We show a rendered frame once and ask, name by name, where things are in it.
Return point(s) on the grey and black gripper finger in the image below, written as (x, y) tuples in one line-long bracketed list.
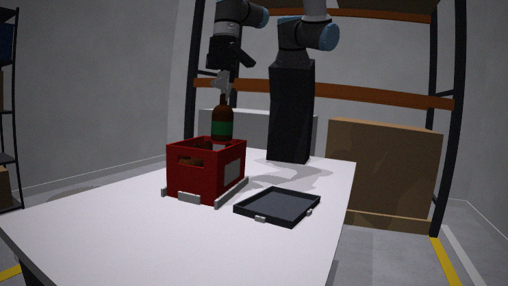
[(212, 83), (227, 79)]

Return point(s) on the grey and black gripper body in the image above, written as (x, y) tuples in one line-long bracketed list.
[(223, 57)]

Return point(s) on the dark red plastic crate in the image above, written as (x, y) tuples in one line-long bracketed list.
[(221, 171)]

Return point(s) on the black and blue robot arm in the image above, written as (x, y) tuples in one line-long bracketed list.
[(316, 31)]

